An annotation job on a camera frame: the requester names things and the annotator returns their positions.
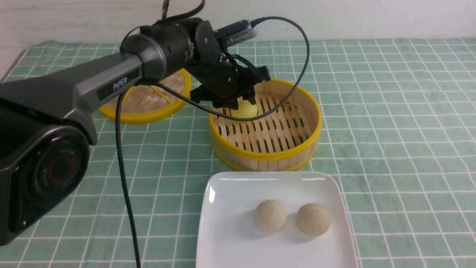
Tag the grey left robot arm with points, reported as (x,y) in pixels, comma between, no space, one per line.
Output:
(46,122)

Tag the yellow steamed bun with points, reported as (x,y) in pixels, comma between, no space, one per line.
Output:
(245,110)

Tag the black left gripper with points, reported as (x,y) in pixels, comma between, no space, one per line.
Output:
(223,83)

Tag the white steamed bun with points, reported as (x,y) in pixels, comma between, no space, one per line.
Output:
(312,219)
(270,216)

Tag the yellow-rimmed bamboo steamer basket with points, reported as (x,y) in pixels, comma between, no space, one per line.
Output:
(286,140)

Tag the yellow-rimmed bamboo steamer lid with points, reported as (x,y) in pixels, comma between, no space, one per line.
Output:
(146,104)

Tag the white square plate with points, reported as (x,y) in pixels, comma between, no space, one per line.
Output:
(228,236)

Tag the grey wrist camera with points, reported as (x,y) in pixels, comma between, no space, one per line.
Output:
(235,33)

